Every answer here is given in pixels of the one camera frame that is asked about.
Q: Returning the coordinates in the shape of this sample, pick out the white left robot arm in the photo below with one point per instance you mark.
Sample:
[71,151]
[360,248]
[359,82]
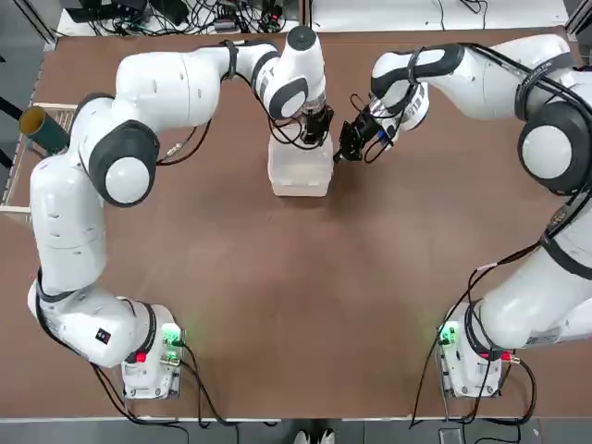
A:
[69,231]

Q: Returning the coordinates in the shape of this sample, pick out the floor power strip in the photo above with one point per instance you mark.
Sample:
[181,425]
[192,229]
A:
[449,437]

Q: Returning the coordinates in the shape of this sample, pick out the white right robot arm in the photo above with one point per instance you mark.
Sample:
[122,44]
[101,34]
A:
[550,152]

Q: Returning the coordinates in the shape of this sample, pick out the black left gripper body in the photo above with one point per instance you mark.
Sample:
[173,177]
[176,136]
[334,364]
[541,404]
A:
[318,122]

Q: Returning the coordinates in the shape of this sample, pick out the aluminium corner post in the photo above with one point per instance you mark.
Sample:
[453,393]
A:
[46,28]
[580,20]

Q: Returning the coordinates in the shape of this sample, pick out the teal mug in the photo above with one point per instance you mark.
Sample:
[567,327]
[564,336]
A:
[46,131]

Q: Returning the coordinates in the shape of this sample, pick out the white plastic preservation box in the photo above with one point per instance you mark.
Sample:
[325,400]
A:
[300,176]

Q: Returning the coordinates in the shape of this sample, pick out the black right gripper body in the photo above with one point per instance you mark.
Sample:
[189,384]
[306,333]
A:
[365,131]

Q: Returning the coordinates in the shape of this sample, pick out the aluminium frame post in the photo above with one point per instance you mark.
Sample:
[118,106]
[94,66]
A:
[306,16]

